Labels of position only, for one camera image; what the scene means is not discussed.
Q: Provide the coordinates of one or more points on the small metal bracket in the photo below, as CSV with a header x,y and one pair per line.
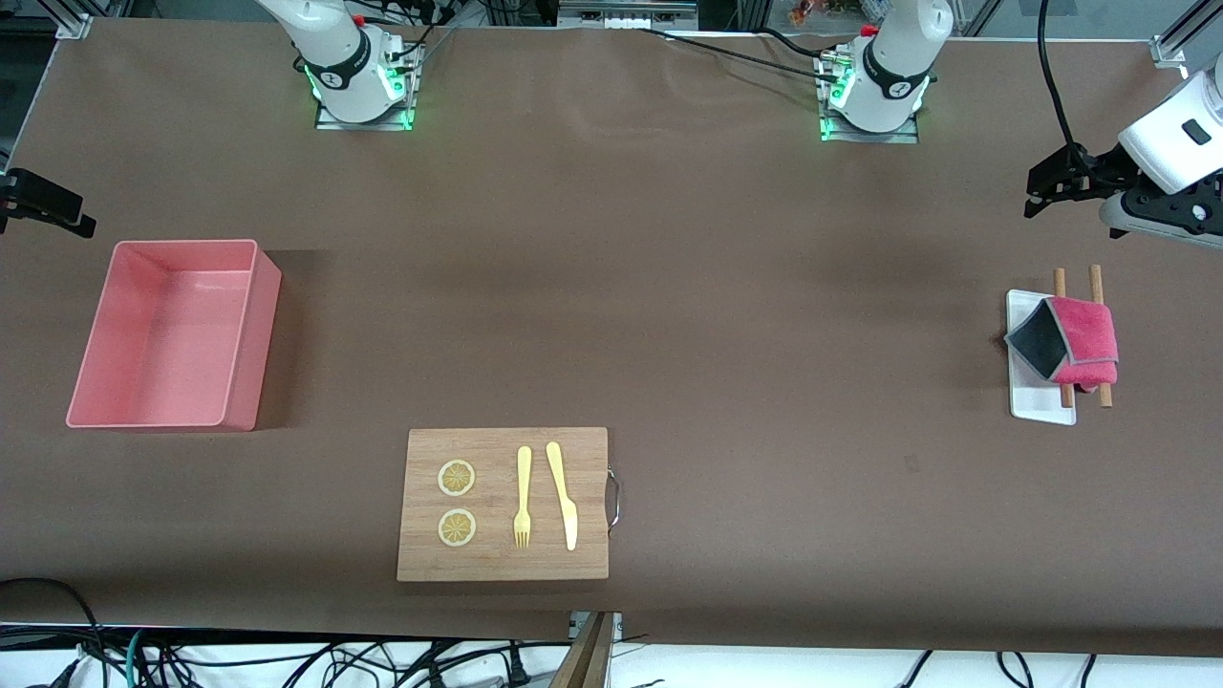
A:
x,y
617,626

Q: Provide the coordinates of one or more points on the lemon slice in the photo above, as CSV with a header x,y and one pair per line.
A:
x,y
456,478
457,527

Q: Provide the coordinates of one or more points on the wooden rack rod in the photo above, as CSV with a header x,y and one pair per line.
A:
x,y
1060,282
1096,282

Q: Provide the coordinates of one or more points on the wooden stand leg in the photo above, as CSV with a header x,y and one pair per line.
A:
x,y
585,659

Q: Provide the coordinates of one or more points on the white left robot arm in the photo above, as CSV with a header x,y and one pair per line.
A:
x,y
898,57

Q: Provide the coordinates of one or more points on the yellow plastic fork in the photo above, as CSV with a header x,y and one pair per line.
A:
x,y
524,478

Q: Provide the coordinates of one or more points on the pink cloth with grey trim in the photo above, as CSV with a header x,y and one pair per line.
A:
x,y
1084,330

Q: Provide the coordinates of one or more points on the pink plastic bin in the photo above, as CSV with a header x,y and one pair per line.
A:
x,y
172,344

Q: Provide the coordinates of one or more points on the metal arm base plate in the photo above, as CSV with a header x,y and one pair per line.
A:
x,y
382,124
903,137

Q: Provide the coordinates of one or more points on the white rack base tray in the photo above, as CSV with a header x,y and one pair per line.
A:
x,y
1037,401

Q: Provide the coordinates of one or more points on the wooden cutting board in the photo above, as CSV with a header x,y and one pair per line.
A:
x,y
497,564

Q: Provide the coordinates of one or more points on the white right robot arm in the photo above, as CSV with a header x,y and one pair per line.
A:
x,y
334,48

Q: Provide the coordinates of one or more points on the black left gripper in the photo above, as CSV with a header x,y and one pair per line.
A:
x,y
1092,174

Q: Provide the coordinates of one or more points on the aluminium frame corner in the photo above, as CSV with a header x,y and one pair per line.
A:
x,y
75,24
1170,48

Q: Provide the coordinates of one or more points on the yellow plastic knife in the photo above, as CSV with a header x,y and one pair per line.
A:
x,y
557,473

